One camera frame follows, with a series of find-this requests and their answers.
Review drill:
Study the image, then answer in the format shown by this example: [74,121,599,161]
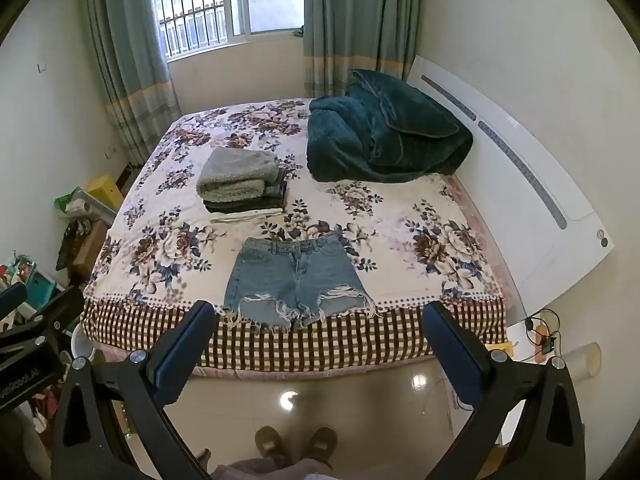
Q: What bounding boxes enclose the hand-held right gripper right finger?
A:
[422,301,587,480]

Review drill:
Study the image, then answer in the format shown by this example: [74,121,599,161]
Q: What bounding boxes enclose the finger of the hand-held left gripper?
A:
[0,282,29,317]
[0,286,86,357]

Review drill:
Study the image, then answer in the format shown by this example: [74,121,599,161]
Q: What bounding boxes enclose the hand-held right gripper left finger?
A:
[50,300,217,480]

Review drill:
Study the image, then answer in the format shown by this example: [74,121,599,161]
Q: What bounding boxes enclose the blue denim shorts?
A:
[221,236,379,334]

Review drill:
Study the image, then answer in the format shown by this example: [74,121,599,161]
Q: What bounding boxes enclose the teal storage box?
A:
[24,269,53,308]

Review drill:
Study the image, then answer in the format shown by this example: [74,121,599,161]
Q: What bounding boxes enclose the white round bowl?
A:
[70,329,99,362]

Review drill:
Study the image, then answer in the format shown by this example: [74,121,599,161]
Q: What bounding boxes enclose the brown cardboard box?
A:
[70,220,110,283]

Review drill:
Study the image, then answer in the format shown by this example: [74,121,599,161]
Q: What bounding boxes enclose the green and white bag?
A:
[54,186,103,220]

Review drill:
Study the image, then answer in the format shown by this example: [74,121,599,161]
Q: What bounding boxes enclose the person's left shoe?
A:
[254,425,294,467]

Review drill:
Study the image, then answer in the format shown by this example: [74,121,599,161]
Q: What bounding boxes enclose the person's shoe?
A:
[254,425,294,467]
[300,425,339,469]

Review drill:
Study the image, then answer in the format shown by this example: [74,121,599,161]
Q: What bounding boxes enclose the translucent plastic cup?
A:
[562,342,602,382]

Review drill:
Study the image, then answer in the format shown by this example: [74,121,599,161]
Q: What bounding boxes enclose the yellow box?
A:
[85,175,124,212]

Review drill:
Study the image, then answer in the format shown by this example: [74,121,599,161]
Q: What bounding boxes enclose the person's trouser legs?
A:
[209,456,342,480]

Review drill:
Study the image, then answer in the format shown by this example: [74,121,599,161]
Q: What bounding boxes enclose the bed with floral sheet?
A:
[80,97,509,377]

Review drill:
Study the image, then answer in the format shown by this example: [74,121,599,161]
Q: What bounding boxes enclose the folded white garment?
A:
[209,207,286,225]

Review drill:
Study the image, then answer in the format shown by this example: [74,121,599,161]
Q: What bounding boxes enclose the person's right shoe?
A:
[300,425,339,469]

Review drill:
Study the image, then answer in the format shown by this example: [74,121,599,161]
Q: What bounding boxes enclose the white headboard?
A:
[407,55,616,313]

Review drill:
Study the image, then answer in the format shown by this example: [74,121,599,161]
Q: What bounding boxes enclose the folded grey fleece garment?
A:
[196,148,281,202]

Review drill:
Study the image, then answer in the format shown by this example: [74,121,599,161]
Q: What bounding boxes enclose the teal quilted blanket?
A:
[306,68,475,184]

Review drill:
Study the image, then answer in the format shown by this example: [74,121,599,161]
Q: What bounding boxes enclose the teal striped curtain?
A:
[80,0,182,167]
[302,0,427,100]

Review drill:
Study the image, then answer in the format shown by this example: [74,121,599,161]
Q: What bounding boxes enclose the barred window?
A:
[147,0,307,62]

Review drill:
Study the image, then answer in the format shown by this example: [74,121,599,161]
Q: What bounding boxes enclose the black charger cable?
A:
[524,309,563,362]

